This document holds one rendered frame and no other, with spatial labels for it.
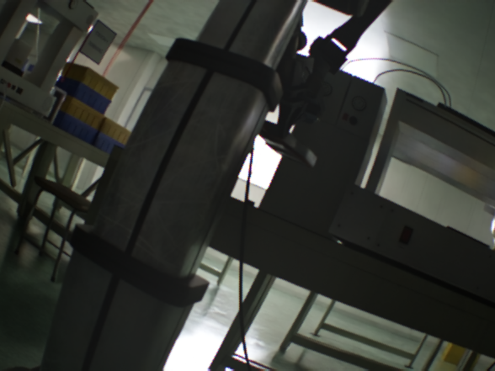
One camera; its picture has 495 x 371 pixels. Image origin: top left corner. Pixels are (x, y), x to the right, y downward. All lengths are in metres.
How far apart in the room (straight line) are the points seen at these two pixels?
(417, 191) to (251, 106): 8.06
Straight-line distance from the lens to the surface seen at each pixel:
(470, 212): 8.58
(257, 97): 0.52
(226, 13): 0.56
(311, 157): 1.15
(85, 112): 4.59
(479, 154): 1.47
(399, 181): 8.57
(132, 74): 10.05
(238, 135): 0.52
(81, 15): 2.83
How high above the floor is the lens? 0.72
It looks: 3 degrees up
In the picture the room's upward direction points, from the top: 24 degrees clockwise
